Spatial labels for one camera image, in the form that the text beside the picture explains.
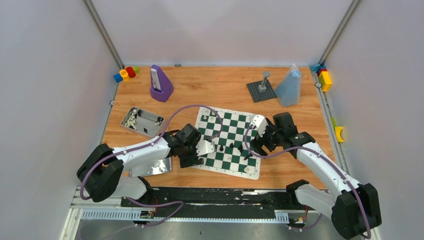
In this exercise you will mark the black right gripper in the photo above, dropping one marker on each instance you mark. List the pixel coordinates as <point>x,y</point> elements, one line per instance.
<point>257,143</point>

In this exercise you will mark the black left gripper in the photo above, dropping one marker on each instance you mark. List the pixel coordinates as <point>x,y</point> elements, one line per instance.
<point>191,159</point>

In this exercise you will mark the silver tin lid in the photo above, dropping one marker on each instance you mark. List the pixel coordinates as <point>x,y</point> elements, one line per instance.
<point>152,167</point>

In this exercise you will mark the green white chess board mat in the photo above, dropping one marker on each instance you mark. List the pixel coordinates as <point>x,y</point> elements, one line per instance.
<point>231,156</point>

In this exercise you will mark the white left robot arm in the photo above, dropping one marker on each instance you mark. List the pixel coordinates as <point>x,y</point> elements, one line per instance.
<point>101,173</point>

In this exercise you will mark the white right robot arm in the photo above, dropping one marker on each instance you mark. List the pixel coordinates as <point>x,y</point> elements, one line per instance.
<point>352,207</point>

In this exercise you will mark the white chess pieces in tin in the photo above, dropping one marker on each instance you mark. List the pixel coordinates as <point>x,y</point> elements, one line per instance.
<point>131,121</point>

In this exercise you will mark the silver tin box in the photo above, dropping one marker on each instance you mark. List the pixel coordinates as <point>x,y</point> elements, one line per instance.
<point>148,124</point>

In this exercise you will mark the blue plastic bag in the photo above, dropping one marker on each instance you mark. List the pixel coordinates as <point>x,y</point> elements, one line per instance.
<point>288,91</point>

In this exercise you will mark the grey lego baseplate with tower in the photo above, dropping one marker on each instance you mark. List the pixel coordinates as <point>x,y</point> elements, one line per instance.
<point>261,90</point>

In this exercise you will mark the purple metronome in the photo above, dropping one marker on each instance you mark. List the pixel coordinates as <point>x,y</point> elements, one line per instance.
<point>161,87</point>

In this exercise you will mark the yellow curved block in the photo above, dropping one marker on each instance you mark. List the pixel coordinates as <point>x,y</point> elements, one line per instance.
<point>338,133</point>

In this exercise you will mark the yellow red blue duplo bricks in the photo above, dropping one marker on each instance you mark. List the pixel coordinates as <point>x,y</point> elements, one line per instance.
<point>323,76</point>

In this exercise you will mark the colourful toy block stack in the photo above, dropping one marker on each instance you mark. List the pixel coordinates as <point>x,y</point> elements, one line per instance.
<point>126,74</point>

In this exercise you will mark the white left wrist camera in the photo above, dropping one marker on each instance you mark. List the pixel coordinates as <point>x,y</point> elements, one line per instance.
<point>205,147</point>

